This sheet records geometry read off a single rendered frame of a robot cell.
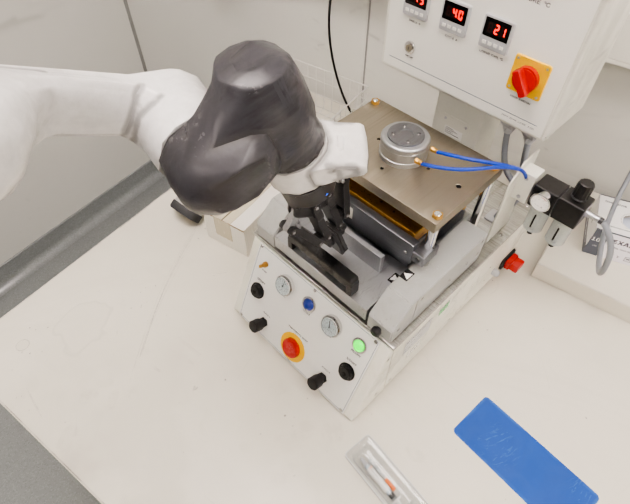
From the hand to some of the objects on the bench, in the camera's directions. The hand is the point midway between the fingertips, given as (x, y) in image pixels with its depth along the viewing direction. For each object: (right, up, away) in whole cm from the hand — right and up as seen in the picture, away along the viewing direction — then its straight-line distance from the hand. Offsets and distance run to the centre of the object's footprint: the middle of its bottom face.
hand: (334, 238), depth 79 cm
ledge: (+88, -17, +22) cm, 92 cm away
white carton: (+68, -2, +28) cm, 74 cm away
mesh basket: (-6, +34, +63) cm, 72 cm away
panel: (-9, -24, +15) cm, 30 cm away
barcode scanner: (-30, +11, +44) cm, 54 cm away
